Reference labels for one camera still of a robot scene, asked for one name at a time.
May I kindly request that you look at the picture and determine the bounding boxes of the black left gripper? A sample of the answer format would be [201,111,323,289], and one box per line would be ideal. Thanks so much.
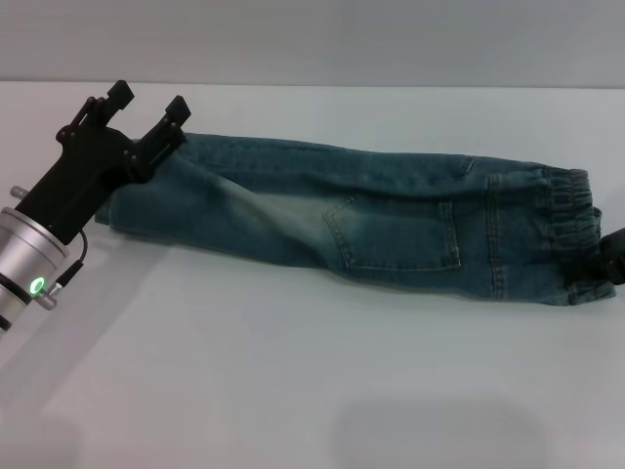
[14,79,192,243]

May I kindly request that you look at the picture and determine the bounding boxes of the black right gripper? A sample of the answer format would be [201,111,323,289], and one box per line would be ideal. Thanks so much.
[565,226,625,285]

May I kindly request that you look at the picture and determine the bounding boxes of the blue denim shorts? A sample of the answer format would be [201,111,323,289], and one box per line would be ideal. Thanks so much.
[94,131,617,308]

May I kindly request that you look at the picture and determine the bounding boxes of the dark left arm cable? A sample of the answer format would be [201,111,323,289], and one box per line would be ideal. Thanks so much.
[53,229,90,295]

